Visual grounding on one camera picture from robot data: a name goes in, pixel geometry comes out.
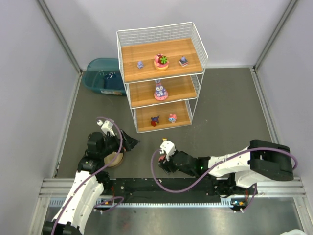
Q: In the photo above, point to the purple bunny pink donut toy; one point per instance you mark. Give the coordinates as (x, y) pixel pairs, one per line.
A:
(160, 93)

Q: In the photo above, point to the white wire wooden shelf rack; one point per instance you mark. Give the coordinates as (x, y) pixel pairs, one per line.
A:
(183, 84)

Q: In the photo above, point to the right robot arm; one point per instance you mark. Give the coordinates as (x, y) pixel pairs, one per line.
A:
(260, 161)

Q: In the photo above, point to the dark blue object in bin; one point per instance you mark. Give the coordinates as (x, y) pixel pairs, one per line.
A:
(110, 75)

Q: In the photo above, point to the tan overturned bowl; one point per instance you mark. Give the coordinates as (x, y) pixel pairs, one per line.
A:
(112, 160)

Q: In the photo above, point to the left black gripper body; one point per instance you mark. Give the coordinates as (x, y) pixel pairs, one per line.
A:
(121, 141)

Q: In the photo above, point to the small purple cake toy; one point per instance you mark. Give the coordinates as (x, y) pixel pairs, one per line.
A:
(183, 61)

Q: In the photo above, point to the blue stitch toy figure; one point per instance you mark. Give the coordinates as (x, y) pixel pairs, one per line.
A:
(155, 121)

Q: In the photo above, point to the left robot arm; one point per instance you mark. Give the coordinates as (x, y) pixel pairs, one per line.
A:
(89, 183)

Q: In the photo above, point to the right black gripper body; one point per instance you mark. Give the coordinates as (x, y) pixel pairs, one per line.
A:
(168, 164)

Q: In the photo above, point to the small purple blob toy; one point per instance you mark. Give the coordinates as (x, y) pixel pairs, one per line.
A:
(140, 64)

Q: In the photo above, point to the pink melody toy on shelf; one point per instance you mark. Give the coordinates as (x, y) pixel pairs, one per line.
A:
(172, 118)

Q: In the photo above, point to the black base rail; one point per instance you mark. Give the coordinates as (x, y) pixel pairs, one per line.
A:
(146, 190)

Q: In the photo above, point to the teal plastic bin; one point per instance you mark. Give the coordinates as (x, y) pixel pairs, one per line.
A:
(94, 80)

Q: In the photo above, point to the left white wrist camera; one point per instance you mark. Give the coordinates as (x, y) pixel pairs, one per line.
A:
(106, 127)

